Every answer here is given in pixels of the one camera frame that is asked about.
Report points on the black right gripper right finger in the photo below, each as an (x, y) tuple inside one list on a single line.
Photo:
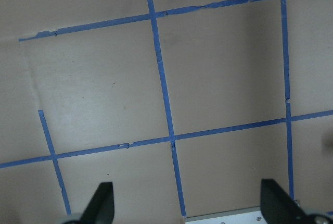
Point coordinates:
[(276, 205)]

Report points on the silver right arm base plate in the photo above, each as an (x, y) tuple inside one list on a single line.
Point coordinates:
[(241, 216)]

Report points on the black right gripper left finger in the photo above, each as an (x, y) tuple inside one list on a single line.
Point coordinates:
[(101, 206)]

